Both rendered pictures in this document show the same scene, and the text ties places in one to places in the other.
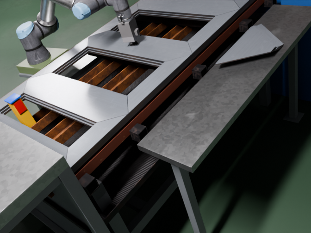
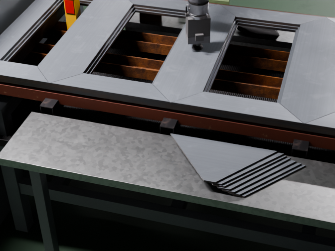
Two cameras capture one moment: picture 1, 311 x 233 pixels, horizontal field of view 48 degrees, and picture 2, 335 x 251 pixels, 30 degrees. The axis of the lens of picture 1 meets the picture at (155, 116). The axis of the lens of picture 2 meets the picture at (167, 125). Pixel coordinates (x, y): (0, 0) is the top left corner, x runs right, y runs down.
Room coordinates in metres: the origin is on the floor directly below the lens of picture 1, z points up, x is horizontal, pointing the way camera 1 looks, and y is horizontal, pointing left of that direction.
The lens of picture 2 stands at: (0.41, -1.66, 2.07)
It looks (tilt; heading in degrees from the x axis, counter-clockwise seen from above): 38 degrees down; 56
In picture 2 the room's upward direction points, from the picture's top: 1 degrees counter-clockwise
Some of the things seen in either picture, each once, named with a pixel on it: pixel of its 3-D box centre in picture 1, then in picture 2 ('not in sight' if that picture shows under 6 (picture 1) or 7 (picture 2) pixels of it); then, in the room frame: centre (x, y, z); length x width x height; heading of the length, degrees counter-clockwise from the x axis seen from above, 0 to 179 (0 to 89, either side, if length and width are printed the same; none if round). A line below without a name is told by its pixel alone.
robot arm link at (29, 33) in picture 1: (28, 34); not in sight; (2.15, 0.58, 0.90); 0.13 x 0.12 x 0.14; 130
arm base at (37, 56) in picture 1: (36, 52); not in sight; (2.14, 0.59, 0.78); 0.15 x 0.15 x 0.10
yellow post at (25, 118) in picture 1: (23, 115); (73, 17); (1.45, 0.60, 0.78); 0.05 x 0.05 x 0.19; 39
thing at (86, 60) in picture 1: (106, 43); (267, 31); (2.19, 0.15, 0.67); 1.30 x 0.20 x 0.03; 129
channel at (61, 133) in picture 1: (139, 66); (198, 76); (1.68, 0.00, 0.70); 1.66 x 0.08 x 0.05; 129
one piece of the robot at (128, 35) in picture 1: (130, 27); (197, 27); (1.65, -0.02, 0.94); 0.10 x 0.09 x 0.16; 62
